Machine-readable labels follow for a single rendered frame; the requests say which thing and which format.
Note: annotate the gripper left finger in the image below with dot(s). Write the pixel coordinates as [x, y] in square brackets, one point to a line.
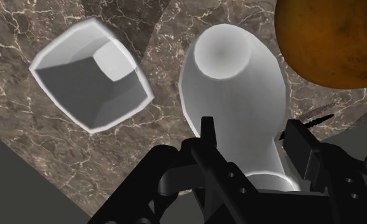
[174, 173]

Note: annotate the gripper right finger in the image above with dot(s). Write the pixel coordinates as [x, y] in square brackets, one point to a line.
[322, 167]

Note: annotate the black screw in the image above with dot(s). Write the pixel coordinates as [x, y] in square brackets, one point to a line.
[318, 120]

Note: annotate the white vase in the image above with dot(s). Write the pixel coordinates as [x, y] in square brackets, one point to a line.
[236, 105]

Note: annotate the orange round fruit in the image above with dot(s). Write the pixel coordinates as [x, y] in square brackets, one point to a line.
[330, 42]

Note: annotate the white square cup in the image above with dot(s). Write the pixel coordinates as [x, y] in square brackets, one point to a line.
[91, 76]

